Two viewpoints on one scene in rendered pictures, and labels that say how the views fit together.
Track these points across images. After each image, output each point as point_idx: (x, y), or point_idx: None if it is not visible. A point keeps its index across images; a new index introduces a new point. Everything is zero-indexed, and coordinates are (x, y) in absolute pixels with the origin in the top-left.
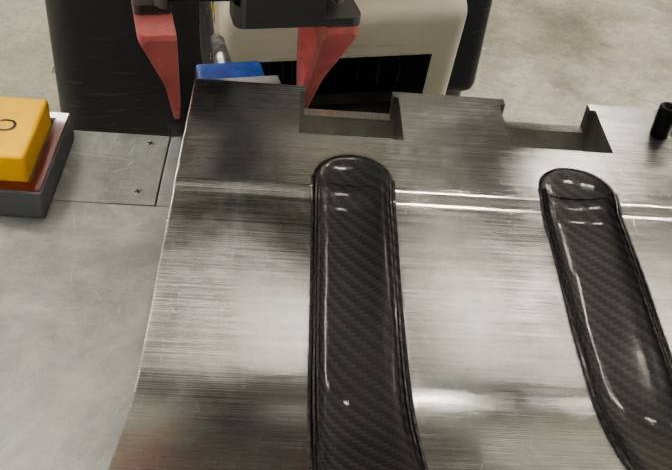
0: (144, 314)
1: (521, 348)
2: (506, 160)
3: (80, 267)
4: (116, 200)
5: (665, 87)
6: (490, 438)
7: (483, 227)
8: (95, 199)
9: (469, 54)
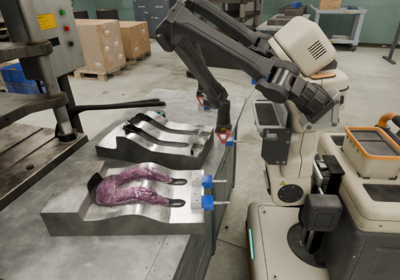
0: None
1: (168, 138)
2: (191, 142)
3: None
4: (216, 137)
5: None
6: (161, 133)
7: (183, 139)
8: (216, 136)
9: (305, 218)
